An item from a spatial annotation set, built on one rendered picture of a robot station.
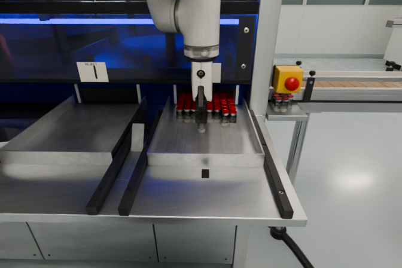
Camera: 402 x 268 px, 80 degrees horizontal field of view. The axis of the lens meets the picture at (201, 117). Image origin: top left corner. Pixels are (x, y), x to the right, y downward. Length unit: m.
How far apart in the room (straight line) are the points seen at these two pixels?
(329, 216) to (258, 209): 1.34
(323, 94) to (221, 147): 0.48
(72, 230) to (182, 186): 0.85
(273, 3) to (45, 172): 0.68
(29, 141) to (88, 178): 0.26
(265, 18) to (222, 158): 0.39
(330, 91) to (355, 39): 5.27
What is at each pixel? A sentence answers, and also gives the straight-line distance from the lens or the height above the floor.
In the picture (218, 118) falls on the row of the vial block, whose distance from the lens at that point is 0.71.
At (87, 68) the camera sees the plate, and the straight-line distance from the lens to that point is 0.80.
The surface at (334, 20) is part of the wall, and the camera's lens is 5.91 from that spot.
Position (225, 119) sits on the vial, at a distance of 0.69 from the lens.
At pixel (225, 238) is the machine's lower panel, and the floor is 0.27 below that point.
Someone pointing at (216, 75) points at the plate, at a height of 1.01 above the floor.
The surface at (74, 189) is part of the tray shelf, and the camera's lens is 0.56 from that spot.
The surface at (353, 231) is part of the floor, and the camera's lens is 1.78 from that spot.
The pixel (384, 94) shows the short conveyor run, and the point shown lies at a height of 0.91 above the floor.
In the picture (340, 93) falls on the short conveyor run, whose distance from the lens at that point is 0.98.
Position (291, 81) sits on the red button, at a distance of 0.73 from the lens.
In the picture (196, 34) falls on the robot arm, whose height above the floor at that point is 1.15.
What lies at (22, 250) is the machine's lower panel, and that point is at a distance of 1.53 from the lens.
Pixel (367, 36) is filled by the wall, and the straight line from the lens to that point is 6.32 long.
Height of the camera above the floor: 1.23
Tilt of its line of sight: 27 degrees down
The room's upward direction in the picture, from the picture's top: straight up
